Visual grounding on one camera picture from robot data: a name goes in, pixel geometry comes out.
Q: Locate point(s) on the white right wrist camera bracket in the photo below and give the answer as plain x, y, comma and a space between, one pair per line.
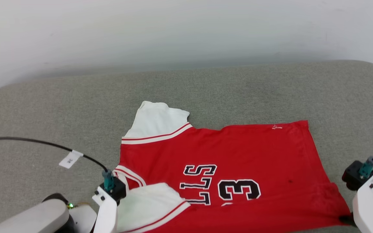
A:
364, 207

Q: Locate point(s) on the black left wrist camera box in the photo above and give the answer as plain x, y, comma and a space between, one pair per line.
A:
119, 189

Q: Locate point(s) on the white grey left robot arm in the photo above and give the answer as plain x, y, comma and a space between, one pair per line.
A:
31, 216

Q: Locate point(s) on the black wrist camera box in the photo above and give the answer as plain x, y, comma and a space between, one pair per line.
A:
351, 174
119, 189

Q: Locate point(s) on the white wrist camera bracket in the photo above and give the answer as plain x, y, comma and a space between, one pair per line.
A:
107, 215
364, 207

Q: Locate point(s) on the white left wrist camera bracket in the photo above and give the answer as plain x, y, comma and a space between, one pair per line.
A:
107, 215

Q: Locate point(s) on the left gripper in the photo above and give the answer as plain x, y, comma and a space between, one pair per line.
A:
83, 218

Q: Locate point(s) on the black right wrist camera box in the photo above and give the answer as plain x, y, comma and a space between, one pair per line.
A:
351, 174

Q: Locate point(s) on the red white basketball jersey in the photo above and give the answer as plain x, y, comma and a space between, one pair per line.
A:
254, 152

